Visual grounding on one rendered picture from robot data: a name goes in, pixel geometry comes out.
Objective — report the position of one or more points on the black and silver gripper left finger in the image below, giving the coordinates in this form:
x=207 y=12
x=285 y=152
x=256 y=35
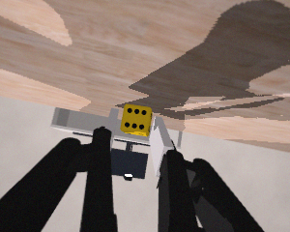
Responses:
x=29 y=204

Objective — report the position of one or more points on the yellow die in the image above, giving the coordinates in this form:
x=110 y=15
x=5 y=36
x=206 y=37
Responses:
x=136 y=119

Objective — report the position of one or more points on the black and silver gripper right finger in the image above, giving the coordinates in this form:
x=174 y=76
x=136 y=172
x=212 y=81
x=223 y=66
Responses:
x=218 y=209

